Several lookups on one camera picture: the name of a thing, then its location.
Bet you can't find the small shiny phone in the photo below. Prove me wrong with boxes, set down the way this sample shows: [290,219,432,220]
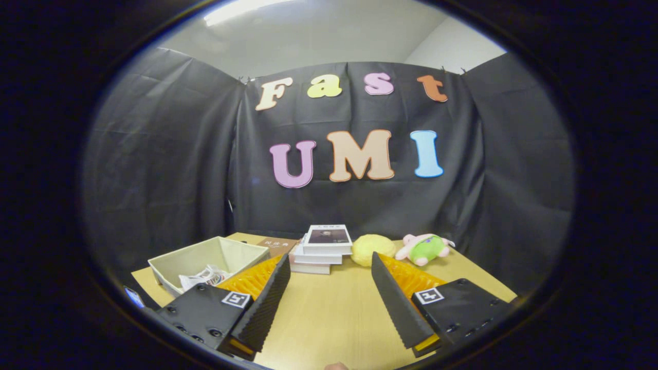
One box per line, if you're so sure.
[123,286,145,309]

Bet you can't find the yellow round plush toy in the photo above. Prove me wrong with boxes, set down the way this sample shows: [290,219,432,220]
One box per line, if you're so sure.
[351,234,397,267]

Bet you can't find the white book dark cover photo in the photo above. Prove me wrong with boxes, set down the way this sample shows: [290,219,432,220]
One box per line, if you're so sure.
[302,225,353,255]

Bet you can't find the plain white book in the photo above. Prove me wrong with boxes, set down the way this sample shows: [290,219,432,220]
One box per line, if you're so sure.
[292,242,344,265]

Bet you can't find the grey fabric storage box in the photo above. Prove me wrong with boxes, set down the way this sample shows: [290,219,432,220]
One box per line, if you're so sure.
[148,236,270,299]

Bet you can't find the black backdrop cloth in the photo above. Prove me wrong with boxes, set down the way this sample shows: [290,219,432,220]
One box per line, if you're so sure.
[82,46,575,296]

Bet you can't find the white canvas shoe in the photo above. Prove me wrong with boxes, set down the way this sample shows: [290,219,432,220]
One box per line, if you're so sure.
[178,264,233,293]

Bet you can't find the thin brown cover book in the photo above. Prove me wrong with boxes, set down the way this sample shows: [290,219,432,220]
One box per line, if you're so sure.
[256,237,300,257]

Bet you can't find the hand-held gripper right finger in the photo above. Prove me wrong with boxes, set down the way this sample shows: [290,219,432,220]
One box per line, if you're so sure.
[371,251,515,359]

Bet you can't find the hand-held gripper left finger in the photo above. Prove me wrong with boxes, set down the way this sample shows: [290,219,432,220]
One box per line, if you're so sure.
[156,253,292,360]

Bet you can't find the pink plush toy green shirt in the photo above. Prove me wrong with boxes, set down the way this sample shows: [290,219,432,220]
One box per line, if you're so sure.
[395,233,456,267]

